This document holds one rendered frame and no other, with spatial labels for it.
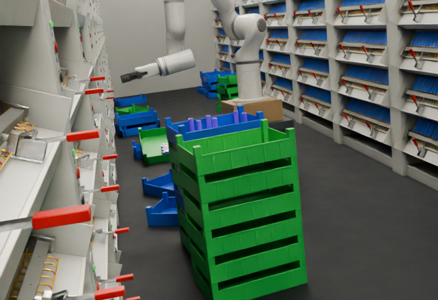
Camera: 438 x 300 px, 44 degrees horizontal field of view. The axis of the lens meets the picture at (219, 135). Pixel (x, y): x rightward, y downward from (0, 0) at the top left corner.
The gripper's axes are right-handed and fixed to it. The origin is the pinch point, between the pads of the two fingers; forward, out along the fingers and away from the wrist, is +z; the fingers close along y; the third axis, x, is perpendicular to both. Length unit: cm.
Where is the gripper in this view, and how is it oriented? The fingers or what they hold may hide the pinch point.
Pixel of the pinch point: (125, 77)
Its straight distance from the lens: 241.4
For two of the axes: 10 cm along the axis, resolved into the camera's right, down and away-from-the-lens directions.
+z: -9.4, 3.1, -1.3
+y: 1.9, 1.9, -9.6
